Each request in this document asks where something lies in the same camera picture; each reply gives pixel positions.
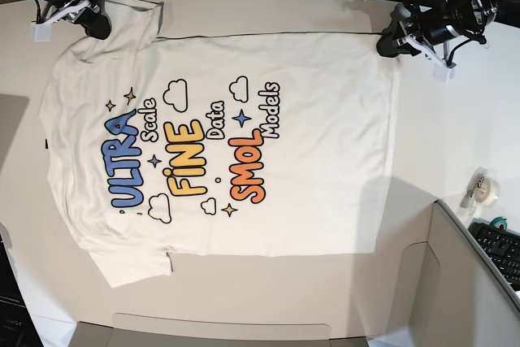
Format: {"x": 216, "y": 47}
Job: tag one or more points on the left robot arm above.
{"x": 468, "y": 17}

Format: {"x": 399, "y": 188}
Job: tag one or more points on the black computer keyboard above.
{"x": 502, "y": 247}

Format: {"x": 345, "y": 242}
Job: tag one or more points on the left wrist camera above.
{"x": 442, "y": 73}

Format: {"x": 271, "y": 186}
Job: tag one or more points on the clear tape dispenser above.
{"x": 481, "y": 191}

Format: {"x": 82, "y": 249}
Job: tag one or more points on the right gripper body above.
{"x": 70, "y": 10}

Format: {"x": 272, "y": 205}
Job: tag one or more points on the white printed t-shirt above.
{"x": 270, "y": 144}

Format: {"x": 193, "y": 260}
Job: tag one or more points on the green tape roll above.
{"x": 499, "y": 223}

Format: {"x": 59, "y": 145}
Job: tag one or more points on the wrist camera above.
{"x": 442, "y": 73}
{"x": 40, "y": 32}

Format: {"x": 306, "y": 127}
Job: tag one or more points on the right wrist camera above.
{"x": 40, "y": 32}

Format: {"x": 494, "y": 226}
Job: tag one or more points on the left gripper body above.
{"x": 427, "y": 31}

